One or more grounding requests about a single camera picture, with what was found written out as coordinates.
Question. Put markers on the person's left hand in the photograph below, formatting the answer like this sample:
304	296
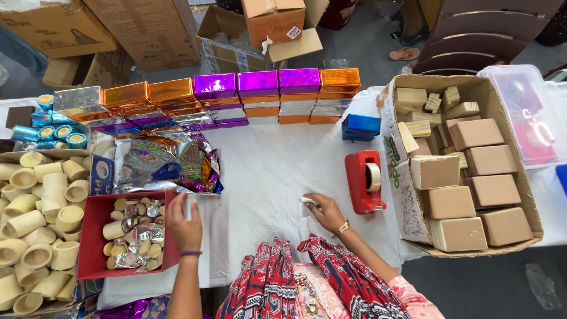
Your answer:
186	230

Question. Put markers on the person's right hand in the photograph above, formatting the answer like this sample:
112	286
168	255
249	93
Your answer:
330	215

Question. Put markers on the person's right fingers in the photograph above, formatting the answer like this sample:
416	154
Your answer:
316	200

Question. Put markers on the person's left fingers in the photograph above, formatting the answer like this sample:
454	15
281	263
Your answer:
177	206

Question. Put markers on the small white paper piece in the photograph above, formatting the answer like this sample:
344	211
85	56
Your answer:
305	206

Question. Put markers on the red tape dispenser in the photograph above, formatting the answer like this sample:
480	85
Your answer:
356	186

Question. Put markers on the pile of holographic foil sheets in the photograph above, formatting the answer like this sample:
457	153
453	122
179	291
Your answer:
186	159

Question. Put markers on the white tablecloth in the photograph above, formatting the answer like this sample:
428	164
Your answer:
274	177

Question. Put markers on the crumpled silver foil scrap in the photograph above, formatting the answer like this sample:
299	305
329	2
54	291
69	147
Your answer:
141	239

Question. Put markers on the purple thread wristband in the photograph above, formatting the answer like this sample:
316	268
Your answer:
191	253

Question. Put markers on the clear tape roll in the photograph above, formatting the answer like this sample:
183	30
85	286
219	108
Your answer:
374	176

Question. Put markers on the pile of small wooden lids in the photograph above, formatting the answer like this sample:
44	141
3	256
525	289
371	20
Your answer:
117	228

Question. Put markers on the open cardboard carton green print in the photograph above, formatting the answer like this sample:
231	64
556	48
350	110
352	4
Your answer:
401	195

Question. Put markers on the stack of blue wrapped boxes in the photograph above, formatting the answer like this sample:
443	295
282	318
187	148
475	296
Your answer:
361	126

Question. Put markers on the red cardboard box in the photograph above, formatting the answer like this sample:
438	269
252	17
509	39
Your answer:
93	239

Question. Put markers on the red patterned scarf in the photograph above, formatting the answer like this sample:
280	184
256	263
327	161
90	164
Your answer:
265	283

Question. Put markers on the purple foil sheet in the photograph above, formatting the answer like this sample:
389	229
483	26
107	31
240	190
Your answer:
133	308

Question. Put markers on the row of foil wrapped boxes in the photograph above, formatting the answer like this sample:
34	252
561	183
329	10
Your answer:
257	95

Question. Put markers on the clear plastic wrap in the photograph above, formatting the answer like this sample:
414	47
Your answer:
542	286
336	63

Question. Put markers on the pink floral dress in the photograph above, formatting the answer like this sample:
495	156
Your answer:
412	301

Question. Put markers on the carton of wooden cups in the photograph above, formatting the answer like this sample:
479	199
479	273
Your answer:
35	230

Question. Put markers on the group of blue foil cylinders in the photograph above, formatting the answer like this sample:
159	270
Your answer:
48	130

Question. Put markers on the pile of wooden blocks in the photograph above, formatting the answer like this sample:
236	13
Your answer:
474	177

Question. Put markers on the pink sandal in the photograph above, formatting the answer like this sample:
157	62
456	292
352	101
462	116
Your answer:
404	54

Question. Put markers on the open carton with flaps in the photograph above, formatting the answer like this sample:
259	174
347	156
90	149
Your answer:
226	40

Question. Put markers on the small brown carton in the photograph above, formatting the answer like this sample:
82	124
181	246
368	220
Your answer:
66	71

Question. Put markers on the large brown carton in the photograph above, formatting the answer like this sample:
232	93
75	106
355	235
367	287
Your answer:
150	31

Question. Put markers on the dark brown block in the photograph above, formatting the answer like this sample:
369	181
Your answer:
20	116

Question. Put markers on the orange brown taped carton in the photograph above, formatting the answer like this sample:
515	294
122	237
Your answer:
270	22

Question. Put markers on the dark red bag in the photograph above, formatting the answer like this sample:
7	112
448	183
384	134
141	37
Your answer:
336	13

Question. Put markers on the brown carton with figure print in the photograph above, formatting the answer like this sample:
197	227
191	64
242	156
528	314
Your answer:
53	26

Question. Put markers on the blue plastic sheet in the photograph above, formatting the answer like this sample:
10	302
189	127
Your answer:
20	48

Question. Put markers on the clear plastic storage container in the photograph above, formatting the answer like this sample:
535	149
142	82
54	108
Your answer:
522	115

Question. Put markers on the stack of brown plastic chairs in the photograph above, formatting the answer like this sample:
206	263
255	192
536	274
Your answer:
478	40

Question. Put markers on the blue object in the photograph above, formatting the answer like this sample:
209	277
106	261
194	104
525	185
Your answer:
562	179

